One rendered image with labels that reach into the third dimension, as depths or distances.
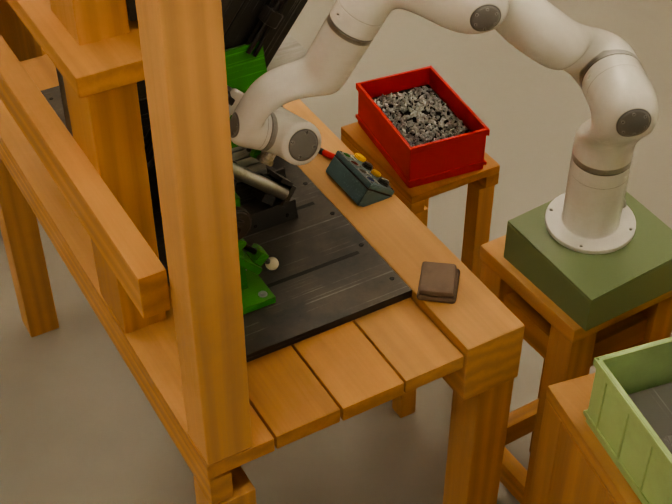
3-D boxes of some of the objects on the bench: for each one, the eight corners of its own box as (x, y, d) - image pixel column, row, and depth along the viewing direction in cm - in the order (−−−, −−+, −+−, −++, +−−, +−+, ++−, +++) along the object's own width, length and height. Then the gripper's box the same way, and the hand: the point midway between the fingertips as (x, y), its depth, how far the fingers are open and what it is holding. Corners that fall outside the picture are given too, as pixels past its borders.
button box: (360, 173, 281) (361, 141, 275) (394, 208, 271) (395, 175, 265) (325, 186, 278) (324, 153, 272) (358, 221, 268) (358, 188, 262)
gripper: (225, 120, 227) (188, 97, 242) (287, 158, 237) (248, 134, 252) (245, 86, 227) (207, 65, 242) (307, 126, 237) (266, 103, 251)
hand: (232, 102), depth 245 cm, fingers closed on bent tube, 3 cm apart
